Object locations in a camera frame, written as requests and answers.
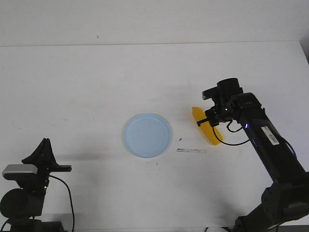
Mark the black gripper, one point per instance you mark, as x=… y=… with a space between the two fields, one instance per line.
x=42 y=162
x=220 y=95

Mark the yellow corn cob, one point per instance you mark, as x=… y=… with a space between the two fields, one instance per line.
x=205 y=128

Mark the light blue round plate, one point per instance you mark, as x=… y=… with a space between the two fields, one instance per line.
x=147 y=135

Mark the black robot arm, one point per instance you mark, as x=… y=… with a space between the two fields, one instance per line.
x=23 y=205
x=287 y=198

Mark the clear tape strip on table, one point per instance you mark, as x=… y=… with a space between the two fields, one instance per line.
x=192 y=150

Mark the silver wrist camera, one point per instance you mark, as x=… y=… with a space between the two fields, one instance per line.
x=19 y=171

